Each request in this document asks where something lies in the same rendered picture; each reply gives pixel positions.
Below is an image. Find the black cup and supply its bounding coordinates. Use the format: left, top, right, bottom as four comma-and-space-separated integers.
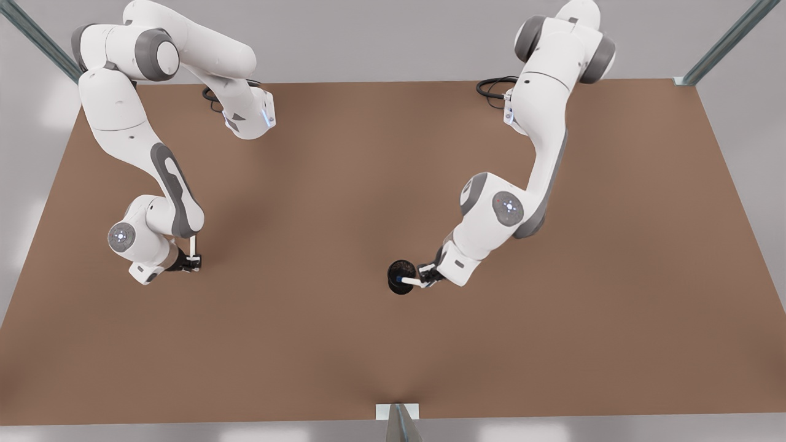
387, 258, 418, 296

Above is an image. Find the silver frame post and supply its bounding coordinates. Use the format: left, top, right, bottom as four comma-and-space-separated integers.
375, 403, 420, 442
672, 0, 782, 87
0, 0, 84, 84

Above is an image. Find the black cable loop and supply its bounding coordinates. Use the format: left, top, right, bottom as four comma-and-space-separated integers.
202, 79, 263, 115
475, 76, 520, 112

